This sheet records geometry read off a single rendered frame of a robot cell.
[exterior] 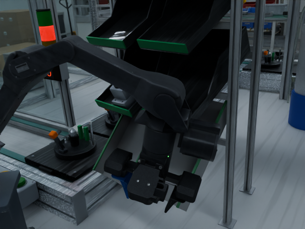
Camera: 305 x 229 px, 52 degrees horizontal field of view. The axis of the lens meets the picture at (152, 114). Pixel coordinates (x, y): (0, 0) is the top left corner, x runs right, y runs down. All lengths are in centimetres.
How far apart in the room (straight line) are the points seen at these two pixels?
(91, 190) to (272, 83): 129
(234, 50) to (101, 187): 56
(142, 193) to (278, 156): 79
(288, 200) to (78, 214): 61
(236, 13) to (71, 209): 65
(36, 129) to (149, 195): 93
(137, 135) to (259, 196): 42
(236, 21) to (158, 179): 36
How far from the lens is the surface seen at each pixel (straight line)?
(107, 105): 79
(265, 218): 97
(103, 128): 123
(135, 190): 56
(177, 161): 80
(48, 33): 119
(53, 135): 101
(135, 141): 88
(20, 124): 150
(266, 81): 193
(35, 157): 111
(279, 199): 104
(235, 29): 70
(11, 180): 84
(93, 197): 97
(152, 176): 57
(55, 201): 98
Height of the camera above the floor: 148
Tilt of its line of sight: 23 degrees down
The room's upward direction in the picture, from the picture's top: 4 degrees counter-clockwise
